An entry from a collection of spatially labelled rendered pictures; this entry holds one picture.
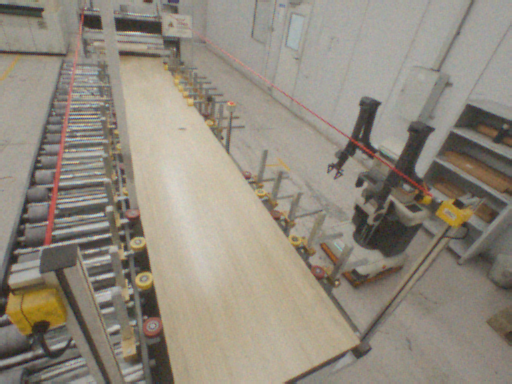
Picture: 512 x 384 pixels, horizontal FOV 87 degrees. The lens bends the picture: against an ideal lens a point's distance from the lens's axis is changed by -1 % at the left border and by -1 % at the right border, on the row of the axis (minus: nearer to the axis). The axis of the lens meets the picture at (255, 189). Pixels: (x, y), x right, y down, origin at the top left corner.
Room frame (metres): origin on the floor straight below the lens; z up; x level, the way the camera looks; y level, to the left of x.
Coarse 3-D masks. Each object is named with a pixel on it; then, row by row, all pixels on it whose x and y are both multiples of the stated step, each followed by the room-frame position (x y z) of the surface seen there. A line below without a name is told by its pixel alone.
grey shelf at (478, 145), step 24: (456, 120) 2.95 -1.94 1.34; (480, 120) 3.16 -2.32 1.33; (504, 120) 2.98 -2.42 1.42; (456, 144) 3.17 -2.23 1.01; (480, 144) 3.04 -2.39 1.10; (504, 144) 2.72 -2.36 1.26; (432, 168) 3.06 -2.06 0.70; (456, 168) 2.75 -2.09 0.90; (504, 168) 2.75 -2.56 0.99; (432, 192) 2.81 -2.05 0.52; (432, 216) 2.87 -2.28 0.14; (504, 216) 2.23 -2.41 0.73; (456, 240) 2.48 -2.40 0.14; (480, 240) 2.22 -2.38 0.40
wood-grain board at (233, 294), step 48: (144, 96) 3.16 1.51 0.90; (144, 144) 2.06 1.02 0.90; (192, 144) 2.21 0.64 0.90; (144, 192) 1.43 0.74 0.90; (192, 192) 1.52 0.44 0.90; (240, 192) 1.62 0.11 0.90; (192, 240) 1.09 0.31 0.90; (240, 240) 1.15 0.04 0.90; (288, 240) 1.22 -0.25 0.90; (192, 288) 0.78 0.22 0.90; (240, 288) 0.83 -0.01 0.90; (288, 288) 0.88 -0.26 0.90; (192, 336) 0.56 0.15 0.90; (240, 336) 0.60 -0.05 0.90; (288, 336) 0.63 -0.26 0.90; (336, 336) 0.67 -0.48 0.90
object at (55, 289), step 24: (24, 264) 0.19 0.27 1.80; (48, 264) 0.19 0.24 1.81; (72, 264) 0.20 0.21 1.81; (24, 288) 0.17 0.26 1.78; (48, 288) 0.18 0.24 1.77; (72, 288) 0.19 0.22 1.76; (24, 312) 0.15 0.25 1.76; (48, 312) 0.16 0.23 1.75; (72, 312) 0.19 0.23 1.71; (96, 312) 0.21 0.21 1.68; (72, 336) 0.18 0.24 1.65; (96, 336) 0.20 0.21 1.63; (96, 360) 0.19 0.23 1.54
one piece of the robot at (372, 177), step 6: (372, 168) 1.99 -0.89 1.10; (360, 174) 1.96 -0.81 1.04; (366, 174) 1.98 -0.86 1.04; (372, 174) 1.97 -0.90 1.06; (378, 174) 1.92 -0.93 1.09; (360, 180) 2.00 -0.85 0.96; (366, 180) 1.89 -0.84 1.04; (372, 180) 1.90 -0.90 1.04; (378, 180) 1.90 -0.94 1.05; (360, 186) 2.02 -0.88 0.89; (372, 186) 1.83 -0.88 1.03; (390, 192) 1.81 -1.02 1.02; (384, 198) 1.80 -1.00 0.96
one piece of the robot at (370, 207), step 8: (376, 152) 2.06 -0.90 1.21; (376, 160) 2.00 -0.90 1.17; (384, 160) 1.94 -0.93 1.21; (376, 168) 1.99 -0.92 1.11; (384, 168) 1.93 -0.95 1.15; (368, 192) 1.96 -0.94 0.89; (376, 192) 1.93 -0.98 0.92; (360, 200) 1.96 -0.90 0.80; (368, 208) 1.87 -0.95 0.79; (376, 208) 1.86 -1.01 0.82; (376, 216) 1.84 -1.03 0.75
